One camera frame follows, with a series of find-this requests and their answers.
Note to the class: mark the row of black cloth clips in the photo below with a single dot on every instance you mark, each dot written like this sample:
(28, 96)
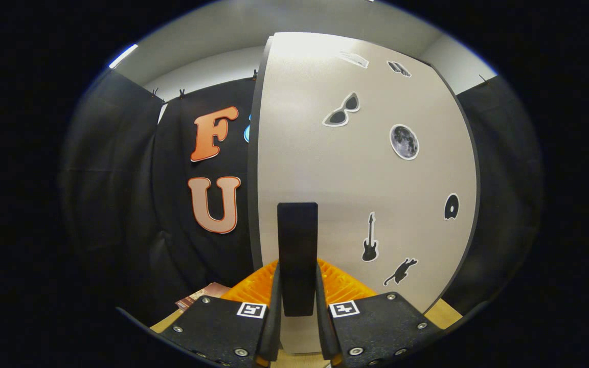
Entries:
(182, 94)

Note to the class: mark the brown book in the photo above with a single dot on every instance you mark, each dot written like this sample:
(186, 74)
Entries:
(202, 294)

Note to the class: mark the narrow ceiling light strip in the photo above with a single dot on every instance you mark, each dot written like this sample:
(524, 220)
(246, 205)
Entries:
(123, 56)

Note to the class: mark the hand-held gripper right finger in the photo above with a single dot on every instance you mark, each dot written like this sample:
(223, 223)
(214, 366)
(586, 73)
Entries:
(327, 332)

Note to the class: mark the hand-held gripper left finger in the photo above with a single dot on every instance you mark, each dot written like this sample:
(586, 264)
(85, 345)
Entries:
(269, 327)

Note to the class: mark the beige shoe cabinet door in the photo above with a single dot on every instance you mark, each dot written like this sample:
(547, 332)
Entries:
(315, 153)

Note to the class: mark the black backdrop cloth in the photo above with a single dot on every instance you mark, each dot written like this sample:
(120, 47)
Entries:
(120, 204)

